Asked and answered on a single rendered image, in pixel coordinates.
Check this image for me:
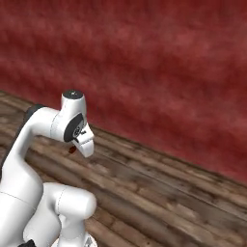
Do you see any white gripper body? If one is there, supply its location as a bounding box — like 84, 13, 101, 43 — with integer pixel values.
76, 131, 96, 159

